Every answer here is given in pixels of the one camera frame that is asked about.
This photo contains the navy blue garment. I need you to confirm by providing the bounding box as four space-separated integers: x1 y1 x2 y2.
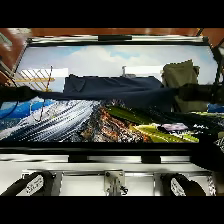
35 74 179 113

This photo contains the olive green garment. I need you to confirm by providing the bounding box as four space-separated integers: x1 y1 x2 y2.
161 59 210 113

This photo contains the silver frame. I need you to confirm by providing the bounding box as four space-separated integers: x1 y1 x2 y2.
0 153 224 197

